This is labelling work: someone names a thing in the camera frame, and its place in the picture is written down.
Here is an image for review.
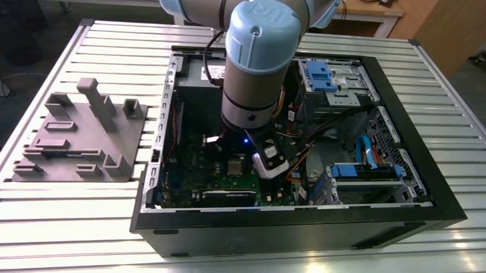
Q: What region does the yellow wire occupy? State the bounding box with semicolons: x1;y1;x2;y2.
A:
273;88;285;116

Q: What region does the CPU socket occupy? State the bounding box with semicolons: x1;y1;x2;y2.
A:
223;153;249;179

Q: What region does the grey plastic parts rack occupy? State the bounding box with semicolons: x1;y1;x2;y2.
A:
10;78;148;183

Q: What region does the black open PC case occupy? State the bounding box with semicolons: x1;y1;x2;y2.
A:
129;44;467;258

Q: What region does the silver disk bay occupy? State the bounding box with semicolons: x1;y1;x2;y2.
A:
313;170;430;206

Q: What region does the brown wooden cabinet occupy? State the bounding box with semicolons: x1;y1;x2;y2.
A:
411;0;486;77

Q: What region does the black graphics card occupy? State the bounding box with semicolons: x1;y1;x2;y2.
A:
191;189;257;208

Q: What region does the silver CPU chip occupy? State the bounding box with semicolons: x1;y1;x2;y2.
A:
225;158;247;176

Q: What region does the red disk wire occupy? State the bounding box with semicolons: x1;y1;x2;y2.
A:
371;145;386;167

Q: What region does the blue disk wire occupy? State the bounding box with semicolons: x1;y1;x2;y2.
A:
355;135;380;168

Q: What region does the green RAM stick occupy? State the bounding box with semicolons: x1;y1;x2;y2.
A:
41;150;84;159

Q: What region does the hard disk in blue carrier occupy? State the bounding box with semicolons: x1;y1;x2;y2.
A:
328;163;404;183

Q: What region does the green motherboard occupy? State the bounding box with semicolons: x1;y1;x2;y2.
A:
161;132;301;208

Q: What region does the blue plastic drive latch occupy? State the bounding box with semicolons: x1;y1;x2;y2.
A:
305;60;339;93

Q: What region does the wooden desk with white frame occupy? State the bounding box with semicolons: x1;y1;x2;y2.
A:
338;0;406;39

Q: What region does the black chair base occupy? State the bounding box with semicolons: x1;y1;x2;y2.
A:
467;48;486;65

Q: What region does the thick black camera cable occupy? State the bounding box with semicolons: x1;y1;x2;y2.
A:
201;30;225;86

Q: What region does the grey power supply unit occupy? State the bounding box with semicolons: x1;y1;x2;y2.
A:
176;59;228;127

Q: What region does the orange wire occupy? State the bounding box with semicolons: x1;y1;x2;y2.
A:
284;167;305;183

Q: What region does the black wire bundle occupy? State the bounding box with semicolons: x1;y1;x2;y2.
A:
288;107;378;162

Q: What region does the silver optical drive cage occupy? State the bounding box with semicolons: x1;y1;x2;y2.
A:
295;59;382;122

